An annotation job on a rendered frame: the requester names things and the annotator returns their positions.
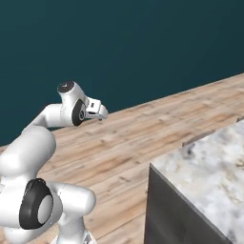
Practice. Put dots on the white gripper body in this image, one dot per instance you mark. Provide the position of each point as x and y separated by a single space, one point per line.
102 111

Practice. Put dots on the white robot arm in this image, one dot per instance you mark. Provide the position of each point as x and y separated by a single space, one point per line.
28 152

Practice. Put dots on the grey marble-topped kitchen island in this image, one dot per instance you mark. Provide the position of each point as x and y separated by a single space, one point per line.
178 209

